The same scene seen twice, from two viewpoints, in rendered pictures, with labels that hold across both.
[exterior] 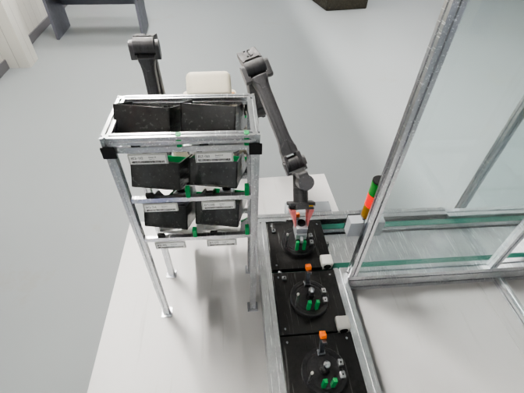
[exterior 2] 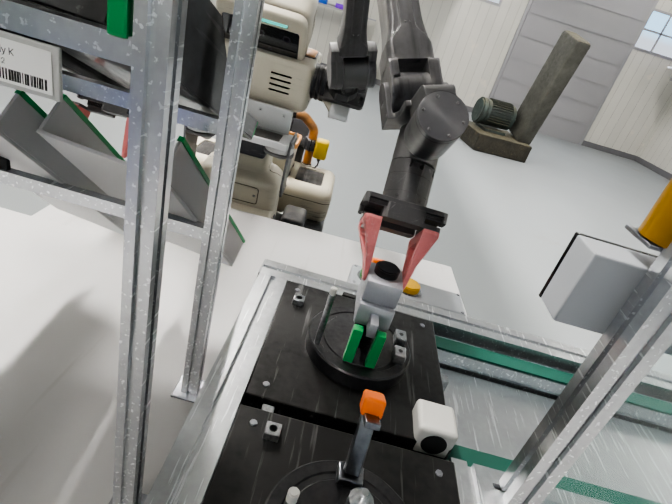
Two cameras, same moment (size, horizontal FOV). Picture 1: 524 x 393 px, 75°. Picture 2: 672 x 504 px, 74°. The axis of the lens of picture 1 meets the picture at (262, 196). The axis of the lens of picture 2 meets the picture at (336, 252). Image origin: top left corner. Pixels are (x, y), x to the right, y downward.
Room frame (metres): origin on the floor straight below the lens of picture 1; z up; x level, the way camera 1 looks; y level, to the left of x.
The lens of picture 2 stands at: (0.39, -0.13, 1.36)
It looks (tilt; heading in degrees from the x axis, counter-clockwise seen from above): 28 degrees down; 4
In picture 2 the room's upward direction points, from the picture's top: 17 degrees clockwise
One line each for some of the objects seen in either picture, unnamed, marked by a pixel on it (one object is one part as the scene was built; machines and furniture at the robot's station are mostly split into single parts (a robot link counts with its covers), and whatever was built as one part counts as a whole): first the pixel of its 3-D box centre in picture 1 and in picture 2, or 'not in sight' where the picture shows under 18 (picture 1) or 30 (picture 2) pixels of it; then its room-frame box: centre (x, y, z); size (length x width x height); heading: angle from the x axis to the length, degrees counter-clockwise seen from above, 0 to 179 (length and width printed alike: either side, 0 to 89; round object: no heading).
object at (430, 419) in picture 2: (326, 262); (431, 428); (0.79, -0.26, 0.97); 0.05 x 0.05 x 0.04; 6
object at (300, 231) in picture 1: (300, 229); (379, 294); (0.86, -0.16, 1.07); 0.08 x 0.04 x 0.07; 7
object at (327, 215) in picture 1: (349, 221); (506, 359); (1.05, -0.41, 0.91); 0.89 x 0.06 x 0.11; 96
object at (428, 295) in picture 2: (307, 210); (402, 301); (1.10, -0.22, 0.93); 0.21 x 0.07 x 0.06; 96
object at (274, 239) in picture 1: (297, 245); (354, 355); (0.87, -0.16, 0.96); 0.24 x 0.24 x 0.02; 6
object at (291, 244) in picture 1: (298, 242); (358, 344); (0.87, -0.16, 0.98); 0.14 x 0.14 x 0.02
